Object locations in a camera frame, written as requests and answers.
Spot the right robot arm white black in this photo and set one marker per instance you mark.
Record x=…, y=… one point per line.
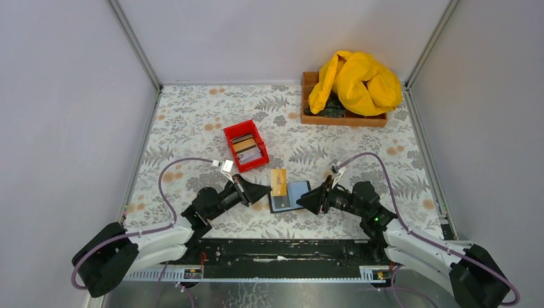
x=470, y=274

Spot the wooden tray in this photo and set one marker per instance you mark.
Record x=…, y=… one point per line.
x=309, y=80

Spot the red plastic bin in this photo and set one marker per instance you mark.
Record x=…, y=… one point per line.
x=237, y=130

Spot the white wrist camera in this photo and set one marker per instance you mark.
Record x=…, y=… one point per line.
x=338, y=172
x=226, y=168

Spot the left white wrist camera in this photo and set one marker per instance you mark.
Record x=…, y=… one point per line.
x=226, y=168

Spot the yellow cloth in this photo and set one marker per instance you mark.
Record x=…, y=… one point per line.
x=362, y=84

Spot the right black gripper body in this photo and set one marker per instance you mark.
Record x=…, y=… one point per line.
x=324, y=197

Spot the black card holder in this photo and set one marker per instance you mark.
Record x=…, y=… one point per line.
x=294, y=192

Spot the gold VIP card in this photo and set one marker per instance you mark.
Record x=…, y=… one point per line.
x=278, y=179

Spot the dark green object in tray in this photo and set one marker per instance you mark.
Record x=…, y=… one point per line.
x=333, y=109

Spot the dark grey card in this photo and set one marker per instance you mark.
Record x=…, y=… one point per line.
x=280, y=203

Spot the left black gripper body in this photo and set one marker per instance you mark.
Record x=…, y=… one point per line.
x=242, y=192

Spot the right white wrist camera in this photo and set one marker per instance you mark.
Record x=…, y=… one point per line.
x=338, y=172

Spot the floral table mat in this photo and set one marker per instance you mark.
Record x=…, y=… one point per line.
x=187, y=134

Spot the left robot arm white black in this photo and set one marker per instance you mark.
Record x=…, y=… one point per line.
x=115, y=252

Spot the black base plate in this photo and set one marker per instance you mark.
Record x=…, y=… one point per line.
x=284, y=258

